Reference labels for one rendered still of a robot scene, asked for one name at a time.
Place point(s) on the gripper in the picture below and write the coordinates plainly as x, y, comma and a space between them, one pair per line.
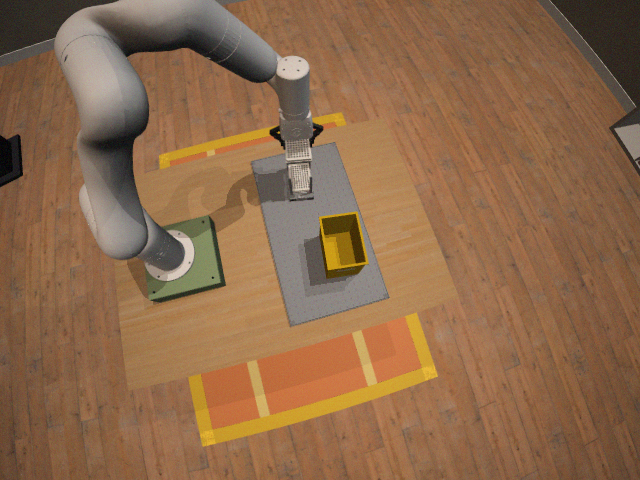
298, 130

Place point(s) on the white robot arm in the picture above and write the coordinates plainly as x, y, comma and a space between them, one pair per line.
113, 107

